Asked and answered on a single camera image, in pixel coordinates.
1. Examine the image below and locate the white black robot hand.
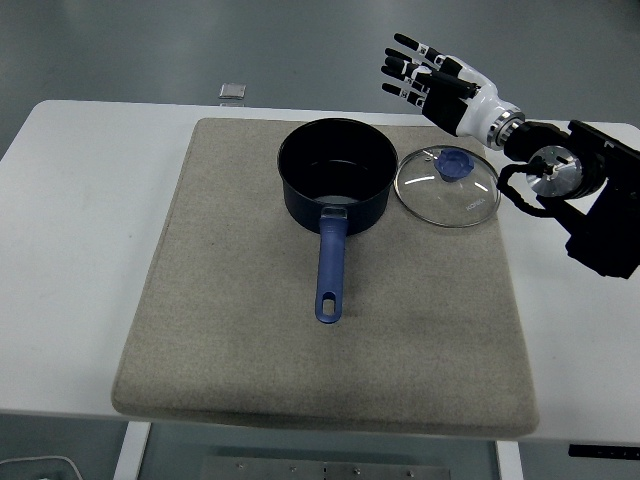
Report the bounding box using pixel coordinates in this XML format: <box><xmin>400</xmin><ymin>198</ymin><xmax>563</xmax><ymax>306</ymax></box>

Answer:
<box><xmin>380</xmin><ymin>32</ymin><xmax>520</xmax><ymax>139</ymax></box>

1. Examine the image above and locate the glass pot lid blue knob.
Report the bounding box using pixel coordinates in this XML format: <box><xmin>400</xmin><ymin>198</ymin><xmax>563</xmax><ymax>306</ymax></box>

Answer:
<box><xmin>393</xmin><ymin>144</ymin><xmax>502</xmax><ymax>230</ymax></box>

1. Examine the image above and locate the beige fabric mat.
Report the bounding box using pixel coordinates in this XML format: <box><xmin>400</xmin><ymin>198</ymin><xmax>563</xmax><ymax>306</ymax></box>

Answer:
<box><xmin>109</xmin><ymin>117</ymin><xmax>541</xmax><ymax>436</ymax></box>

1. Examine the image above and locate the white table leg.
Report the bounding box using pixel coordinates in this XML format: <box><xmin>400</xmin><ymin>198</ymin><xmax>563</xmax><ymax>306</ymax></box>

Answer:
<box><xmin>112</xmin><ymin>422</ymin><xmax>152</xmax><ymax>480</ymax></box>
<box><xmin>495</xmin><ymin>439</ymin><xmax>524</xmax><ymax>480</ymax></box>

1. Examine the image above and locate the black table control panel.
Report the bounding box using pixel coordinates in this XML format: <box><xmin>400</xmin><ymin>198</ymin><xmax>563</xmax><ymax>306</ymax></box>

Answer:
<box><xmin>567</xmin><ymin>443</ymin><xmax>640</xmax><ymax>459</ymax></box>

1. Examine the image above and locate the dark blue saucepan blue handle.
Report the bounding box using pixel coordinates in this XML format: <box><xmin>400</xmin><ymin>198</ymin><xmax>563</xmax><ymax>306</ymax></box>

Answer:
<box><xmin>276</xmin><ymin>117</ymin><xmax>400</xmax><ymax>325</ymax></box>

